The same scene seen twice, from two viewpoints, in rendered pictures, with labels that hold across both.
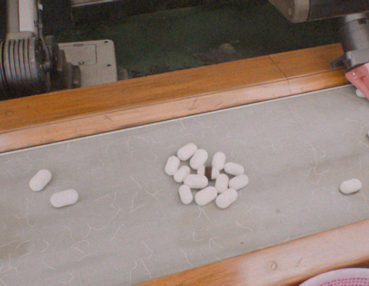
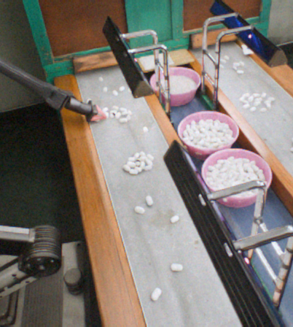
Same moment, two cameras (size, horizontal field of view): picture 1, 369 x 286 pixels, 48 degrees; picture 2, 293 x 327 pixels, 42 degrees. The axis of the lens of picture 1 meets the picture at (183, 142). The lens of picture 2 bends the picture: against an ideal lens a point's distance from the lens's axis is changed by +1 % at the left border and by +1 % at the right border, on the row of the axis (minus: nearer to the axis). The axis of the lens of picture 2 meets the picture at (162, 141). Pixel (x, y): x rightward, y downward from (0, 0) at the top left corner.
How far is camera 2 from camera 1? 130 cm
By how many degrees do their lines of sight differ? 62
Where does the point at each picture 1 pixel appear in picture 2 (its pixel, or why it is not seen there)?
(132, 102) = (96, 184)
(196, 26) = not seen: outside the picture
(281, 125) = (111, 144)
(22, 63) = (54, 233)
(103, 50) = not seen: outside the picture
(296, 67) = (79, 133)
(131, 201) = (149, 183)
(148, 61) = not seen: outside the picture
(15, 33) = (30, 236)
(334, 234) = (166, 133)
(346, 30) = (81, 108)
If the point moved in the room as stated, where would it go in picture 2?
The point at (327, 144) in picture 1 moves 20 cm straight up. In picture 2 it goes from (124, 133) to (118, 97)
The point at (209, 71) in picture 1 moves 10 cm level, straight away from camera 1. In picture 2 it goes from (76, 160) to (53, 160)
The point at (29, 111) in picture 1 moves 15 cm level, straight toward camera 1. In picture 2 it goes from (97, 220) to (136, 205)
